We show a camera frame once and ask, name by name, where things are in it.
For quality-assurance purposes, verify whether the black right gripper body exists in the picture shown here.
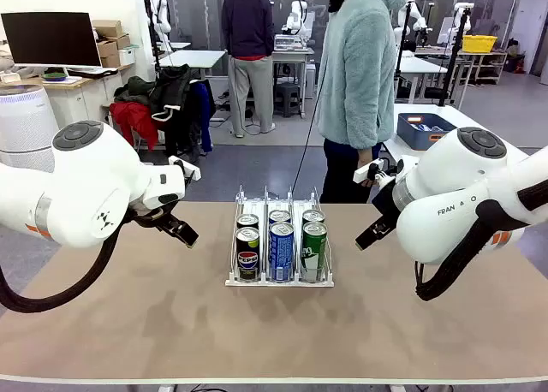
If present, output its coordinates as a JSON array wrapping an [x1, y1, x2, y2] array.
[[370, 181, 406, 229]]

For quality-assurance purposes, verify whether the blue storage bin orange trim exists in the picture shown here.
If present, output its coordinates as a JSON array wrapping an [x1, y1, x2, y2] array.
[[396, 112, 460, 151]]

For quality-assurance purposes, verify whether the black computer monitor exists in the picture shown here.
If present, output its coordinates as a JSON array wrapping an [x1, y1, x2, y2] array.
[[0, 11, 103, 74]]

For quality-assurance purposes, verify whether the wooden shelf rack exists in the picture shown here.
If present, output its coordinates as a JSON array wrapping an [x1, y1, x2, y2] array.
[[458, 50, 509, 86]]

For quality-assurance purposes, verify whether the left arm black cable sleeve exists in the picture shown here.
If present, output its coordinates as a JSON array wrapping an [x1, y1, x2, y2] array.
[[0, 214, 134, 314]]

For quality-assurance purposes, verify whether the person's right forearm fleece sleeve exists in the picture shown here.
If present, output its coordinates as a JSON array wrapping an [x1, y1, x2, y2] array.
[[337, 79, 393, 149]]

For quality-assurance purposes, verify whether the white background workbench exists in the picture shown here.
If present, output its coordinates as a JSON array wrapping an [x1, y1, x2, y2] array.
[[269, 34, 318, 119]]

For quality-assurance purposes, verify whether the large white table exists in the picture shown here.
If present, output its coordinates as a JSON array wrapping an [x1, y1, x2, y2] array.
[[382, 103, 532, 164]]

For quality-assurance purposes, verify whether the grey plastic stool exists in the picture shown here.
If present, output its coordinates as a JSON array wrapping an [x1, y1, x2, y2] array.
[[273, 83, 303, 119]]

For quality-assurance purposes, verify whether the black keyboard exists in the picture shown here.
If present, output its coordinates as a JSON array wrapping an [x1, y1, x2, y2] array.
[[67, 67, 119, 79]]

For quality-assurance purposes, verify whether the person's right hand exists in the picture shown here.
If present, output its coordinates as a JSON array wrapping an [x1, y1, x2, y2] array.
[[358, 146, 378, 168]]

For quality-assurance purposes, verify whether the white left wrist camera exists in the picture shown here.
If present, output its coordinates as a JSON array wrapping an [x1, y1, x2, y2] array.
[[168, 155, 202, 181]]

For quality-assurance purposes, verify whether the blue jacket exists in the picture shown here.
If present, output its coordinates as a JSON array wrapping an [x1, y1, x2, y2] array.
[[188, 80, 217, 154]]

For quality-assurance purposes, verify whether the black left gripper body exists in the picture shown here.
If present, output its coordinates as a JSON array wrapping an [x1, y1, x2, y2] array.
[[126, 202, 182, 235]]

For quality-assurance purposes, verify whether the clothes pile on chair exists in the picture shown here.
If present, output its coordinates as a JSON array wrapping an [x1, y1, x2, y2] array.
[[113, 63, 205, 162]]

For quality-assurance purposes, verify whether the black Pepsi can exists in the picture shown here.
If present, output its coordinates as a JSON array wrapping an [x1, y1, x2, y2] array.
[[235, 227, 261, 282], [236, 213, 260, 231]]

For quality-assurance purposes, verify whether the white desk with cabinets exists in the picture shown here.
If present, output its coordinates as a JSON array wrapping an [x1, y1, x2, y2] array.
[[0, 62, 134, 130]]

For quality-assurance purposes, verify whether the arm black cable sleeve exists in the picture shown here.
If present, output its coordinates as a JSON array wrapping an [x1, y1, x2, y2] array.
[[413, 186, 548, 302], [0, 214, 134, 314]]

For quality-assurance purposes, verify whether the yellow plastic crate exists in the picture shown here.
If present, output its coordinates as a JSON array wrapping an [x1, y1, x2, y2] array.
[[462, 34, 499, 54]]

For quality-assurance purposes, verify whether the black tripod pole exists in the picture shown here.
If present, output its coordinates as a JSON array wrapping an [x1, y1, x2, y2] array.
[[394, 0, 414, 104], [437, 7, 471, 107]]

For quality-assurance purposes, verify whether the person in mint fleece jacket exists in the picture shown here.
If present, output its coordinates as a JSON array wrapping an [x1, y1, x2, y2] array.
[[316, 0, 408, 204]]

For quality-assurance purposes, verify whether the right arm black cable sleeve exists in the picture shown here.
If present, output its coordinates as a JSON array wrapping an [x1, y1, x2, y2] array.
[[413, 186, 548, 302]]

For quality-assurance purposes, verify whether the person in dark hoodie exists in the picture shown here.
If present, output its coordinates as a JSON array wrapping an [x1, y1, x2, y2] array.
[[220, 0, 277, 140]]

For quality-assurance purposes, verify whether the white background table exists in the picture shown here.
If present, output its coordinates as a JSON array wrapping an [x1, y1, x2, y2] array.
[[156, 49, 227, 81], [396, 56, 450, 104]]

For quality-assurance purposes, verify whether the white can dispenser rack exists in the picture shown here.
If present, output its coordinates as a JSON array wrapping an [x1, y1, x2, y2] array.
[[224, 185, 337, 288]]

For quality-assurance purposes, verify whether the green soda can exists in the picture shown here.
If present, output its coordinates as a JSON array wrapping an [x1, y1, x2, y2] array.
[[301, 208, 326, 226], [301, 221, 329, 282]]

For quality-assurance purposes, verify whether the thin black hanging cable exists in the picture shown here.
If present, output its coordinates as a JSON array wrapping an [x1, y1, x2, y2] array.
[[292, 57, 330, 196]]

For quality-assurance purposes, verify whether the red jacket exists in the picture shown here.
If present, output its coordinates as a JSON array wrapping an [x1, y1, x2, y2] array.
[[109, 102, 160, 151]]

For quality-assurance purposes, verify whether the white cylindrical air purifier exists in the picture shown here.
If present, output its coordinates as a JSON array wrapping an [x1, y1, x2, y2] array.
[[0, 83, 60, 174]]

